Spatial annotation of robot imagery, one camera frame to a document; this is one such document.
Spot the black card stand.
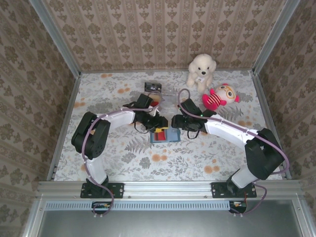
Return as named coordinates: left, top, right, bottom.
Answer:
left=144, top=82, right=162, bottom=92

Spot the aluminium corner post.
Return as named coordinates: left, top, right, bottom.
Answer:
left=253, top=0, right=301, bottom=74
left=29, top=0, right=82, bottom=76

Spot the aluminium front rail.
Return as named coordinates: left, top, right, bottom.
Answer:
left=37, top=180, right=302, bottom=198

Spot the black controller board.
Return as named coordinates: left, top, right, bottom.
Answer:
left=229, top=200, right=247, bottom=214
left=91, top=201, right=112, bottom=215

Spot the clear acrylic box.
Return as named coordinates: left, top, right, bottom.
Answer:
left=159, top=95, right=180, bottom=116

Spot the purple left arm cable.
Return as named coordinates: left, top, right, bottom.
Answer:
left=82, top=90, right=165, bottom=219

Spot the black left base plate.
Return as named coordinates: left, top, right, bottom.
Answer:
left=80, top=182, right=124, bottom=199

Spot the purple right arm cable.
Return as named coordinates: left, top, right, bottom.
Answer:
left=178, top=88, right=291, bottom=218

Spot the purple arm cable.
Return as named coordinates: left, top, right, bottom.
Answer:
left=82, top=90, right=165, bottom=219
left=178, top=88, right=291, bottom=218

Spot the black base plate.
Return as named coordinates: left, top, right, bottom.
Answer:
left=211, top=182, right=257, bottom=199
left=80, top=182, right=124, bottom=199

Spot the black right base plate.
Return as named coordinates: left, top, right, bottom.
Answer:
left=211, top=182, right=257, bottom=199

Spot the white plush dog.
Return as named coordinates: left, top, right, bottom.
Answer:
left=186, top=53, right=217, bottom=93

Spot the grey metal panel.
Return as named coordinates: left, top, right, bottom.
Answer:
left=23, top=199, right=306, bottom=237

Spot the aluminium side rail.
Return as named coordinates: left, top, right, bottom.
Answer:
left=46, top=73, right=82, bottom=181
left=251, top=71, right=292, bottom=180

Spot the aluminium back rail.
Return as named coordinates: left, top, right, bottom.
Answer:
left=80, top=69, right=255, bottom=74

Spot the slotted white cable duct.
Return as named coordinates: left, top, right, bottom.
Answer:
left=45, top=201, right=232, bottom=211

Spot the floral tablecloth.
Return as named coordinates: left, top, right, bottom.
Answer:
left=53, top=71, right=284, bottom=182

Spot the pink plush doll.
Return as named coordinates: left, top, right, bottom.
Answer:
left=201, top=83, right=240, bottom=112

